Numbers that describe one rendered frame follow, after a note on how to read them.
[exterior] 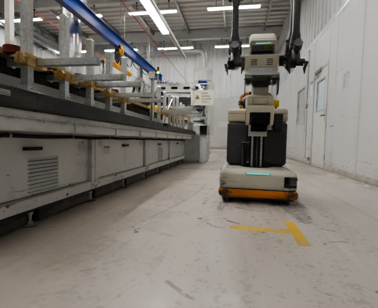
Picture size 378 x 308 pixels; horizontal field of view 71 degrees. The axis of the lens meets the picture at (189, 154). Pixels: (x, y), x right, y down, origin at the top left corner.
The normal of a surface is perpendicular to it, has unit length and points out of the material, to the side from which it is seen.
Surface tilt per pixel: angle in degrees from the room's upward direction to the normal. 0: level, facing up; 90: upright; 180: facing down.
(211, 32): 90
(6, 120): 90
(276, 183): 90
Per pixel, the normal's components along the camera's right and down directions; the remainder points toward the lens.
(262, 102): -0.18, 0.18
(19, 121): 0.99, 0.04
